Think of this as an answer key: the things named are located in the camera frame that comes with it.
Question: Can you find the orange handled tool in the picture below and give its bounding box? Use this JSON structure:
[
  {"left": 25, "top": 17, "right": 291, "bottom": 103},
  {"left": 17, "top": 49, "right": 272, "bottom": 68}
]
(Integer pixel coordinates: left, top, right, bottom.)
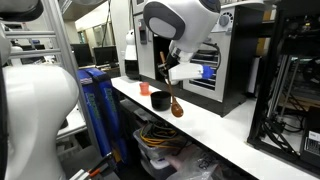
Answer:
[{"left": 69, "top": 155, "right": 115, "bottom": 180}]

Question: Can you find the yellow cable bundle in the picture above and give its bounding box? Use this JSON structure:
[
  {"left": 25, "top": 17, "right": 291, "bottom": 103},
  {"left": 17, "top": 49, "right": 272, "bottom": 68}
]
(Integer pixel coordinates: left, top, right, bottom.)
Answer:
[{"left": 139, "top": 124, "right": 183, "bottom": 149}]

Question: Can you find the orange plastic cup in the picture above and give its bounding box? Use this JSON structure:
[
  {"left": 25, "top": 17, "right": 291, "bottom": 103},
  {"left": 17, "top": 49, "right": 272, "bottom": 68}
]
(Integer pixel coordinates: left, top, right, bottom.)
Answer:
[{"left": 139, "top": 81, "right": 151, "bottom": 95}]

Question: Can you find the black cup with handle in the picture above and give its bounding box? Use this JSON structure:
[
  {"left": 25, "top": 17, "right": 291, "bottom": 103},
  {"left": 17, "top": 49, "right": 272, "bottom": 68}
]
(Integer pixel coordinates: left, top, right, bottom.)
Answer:
[{"left": 150, "top": 90, "right": 173, "bottom": 112}]

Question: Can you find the pink soft object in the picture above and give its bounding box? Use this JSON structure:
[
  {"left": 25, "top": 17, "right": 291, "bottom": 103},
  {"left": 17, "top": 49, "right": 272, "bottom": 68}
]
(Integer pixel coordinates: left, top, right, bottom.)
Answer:
[{"left": 164, "top": 144, "right": 208, "bottom": 171}]

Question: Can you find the blue cable plug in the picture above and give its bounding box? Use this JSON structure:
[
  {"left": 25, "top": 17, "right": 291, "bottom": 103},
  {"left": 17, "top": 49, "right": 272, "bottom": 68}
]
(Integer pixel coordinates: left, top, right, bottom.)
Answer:
[{"left": 202, "top": 65, "right": 215, "bottom": 80}]

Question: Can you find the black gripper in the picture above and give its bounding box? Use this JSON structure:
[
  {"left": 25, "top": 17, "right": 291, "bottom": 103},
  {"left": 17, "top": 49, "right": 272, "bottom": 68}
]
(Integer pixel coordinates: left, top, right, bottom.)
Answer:
[{"left": 157, "top": 53, "right": 181, "bottom": 84}]

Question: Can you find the black computer monitor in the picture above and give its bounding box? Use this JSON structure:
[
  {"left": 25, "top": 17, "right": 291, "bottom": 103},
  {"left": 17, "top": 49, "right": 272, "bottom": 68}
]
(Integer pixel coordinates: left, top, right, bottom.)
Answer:
[
  {"left": 93, "top": 45, "right": 120, "bottom": 67},
  {"left": 69, "top": 43, "right": 95, "bottom": 68}
]

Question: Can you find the white bowl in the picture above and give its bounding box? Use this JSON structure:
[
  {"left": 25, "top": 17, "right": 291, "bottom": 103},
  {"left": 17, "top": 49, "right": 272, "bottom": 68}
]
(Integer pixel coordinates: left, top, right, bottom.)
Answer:
[{"left": 165, "top": 78, "right": 180, "bottom": 86}]

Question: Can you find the clear plastic bag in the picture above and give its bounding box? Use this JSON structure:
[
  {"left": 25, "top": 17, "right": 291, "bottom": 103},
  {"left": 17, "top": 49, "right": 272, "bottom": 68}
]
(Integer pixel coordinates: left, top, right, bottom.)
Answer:
[{"left": 166, "top": 151, "right": 234, "bottom": 180}]

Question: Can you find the black metal frame machine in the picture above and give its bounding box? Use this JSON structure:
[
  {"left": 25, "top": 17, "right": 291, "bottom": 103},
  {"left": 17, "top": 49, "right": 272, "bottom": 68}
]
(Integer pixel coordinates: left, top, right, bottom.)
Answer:
[{"left": 247, "top": 0, "right": 320, "bottom": 176}]

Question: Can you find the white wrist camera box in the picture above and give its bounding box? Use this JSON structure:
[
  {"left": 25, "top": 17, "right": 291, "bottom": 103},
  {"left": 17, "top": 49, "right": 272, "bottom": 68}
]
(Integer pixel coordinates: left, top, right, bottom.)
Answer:
[{"left": 167, "top": 63, "right": 205, "bottom": 82}]

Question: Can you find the wooden spoon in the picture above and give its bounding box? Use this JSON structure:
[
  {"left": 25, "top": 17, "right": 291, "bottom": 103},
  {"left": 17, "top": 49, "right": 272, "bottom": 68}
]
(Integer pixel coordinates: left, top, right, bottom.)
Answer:
[{"left": 159, "top": 50, "right": 185, "bottom": 119}]

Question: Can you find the aluminium frame post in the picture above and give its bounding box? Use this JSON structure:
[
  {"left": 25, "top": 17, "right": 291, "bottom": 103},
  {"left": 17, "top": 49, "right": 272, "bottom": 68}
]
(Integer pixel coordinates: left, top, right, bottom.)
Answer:
[{"left": 3, "top": 0, "right": 102, "bottom": 155}]

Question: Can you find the plastic bin with white lid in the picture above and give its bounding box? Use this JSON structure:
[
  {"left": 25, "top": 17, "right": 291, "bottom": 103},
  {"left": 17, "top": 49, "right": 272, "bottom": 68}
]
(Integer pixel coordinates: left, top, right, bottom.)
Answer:
[{"left": 139, "top": 155, "right": 178, "bottom": 180}]

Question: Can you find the white side table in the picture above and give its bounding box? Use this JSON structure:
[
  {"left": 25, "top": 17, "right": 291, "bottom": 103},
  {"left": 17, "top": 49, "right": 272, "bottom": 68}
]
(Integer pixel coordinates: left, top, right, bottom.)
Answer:
[{"left": 57, "top": 104, "right": 88, "bottom": 141}]

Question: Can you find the white and black appliance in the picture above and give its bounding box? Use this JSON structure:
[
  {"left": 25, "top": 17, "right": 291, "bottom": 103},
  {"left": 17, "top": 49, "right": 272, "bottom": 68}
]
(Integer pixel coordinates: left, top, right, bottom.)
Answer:
[{"left": 124, "top": 29, "right": 141, "bottom": 80}]

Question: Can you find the clear plastic cable bin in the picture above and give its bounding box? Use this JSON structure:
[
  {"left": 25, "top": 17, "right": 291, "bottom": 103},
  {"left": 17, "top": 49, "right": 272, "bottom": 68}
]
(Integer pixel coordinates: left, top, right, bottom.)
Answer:
[{"left": 132, "top": 128, "right": 188, "bottom": 162}]

